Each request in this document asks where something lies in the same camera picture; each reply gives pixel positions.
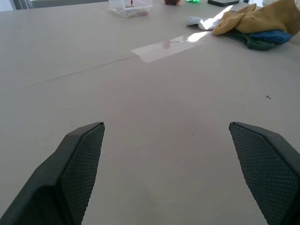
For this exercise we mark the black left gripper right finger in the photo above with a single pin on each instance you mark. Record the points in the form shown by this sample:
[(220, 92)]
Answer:
[(267, 168)]

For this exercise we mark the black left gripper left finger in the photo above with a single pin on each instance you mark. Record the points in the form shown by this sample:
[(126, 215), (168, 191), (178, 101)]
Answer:
[(58, 173)]

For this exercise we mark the clear plastic box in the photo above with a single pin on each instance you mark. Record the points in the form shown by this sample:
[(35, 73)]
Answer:
[(130, 8)]

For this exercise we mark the small dark screw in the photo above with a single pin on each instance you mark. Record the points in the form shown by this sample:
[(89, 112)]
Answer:
[(268, 96)]

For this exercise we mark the dark green cloth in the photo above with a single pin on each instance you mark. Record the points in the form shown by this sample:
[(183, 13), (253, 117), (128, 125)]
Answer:
[(255, 44)]

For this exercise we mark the blue sock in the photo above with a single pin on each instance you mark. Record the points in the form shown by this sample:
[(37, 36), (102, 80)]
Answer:
[(272, 36)]

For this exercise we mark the clear tape strip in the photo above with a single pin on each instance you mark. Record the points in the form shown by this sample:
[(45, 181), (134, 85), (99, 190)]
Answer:
[(164, 49)]

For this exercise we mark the grey white sock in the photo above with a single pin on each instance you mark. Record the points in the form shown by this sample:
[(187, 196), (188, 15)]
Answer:
[(201, 22)]

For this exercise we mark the black smartphone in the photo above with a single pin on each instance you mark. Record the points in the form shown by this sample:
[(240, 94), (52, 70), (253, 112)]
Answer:
[(222, 2)]

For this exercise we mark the green bottle yellow cap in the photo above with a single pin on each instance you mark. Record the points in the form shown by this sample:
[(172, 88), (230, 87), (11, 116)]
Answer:
[(193, 1)]

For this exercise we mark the cola bottle red cap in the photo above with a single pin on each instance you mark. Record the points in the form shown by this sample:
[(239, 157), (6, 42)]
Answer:
[(172, 2)]

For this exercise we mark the dark grey window frame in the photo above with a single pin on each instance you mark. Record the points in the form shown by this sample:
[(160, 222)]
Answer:
[(58, 3)]

